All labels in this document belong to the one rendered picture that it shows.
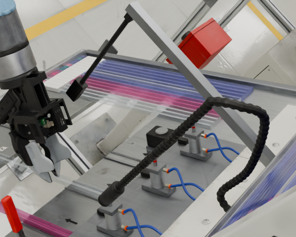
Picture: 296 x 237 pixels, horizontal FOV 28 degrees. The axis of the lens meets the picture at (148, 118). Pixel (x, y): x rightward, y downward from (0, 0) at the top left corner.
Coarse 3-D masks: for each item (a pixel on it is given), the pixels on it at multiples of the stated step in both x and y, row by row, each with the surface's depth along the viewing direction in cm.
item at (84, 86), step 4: (76, 80) 98; (72, 84) 99; (76, 84) 98; (80, 84) 98; (84, 84) 98; (72, 88) 99; (76, 88) 99; (80, 88) 98; (84, 88) 98; (68, 92) 100; (72, 92) 100; (76, 92) 99; (80, 92) 99; (72, 96) 100; (76, 96) 100; (72, 100) 101
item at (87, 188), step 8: (0, 160) 116; (8, 160) 115; (16, 160) 114; (24, 168) 112; (56, 176) 108; (64, 176) 107; (64, 184) 107; (72, 184) 105; (80, 184) 105; (88, 184) 104; (88, 192) 103; (96, 192) 102
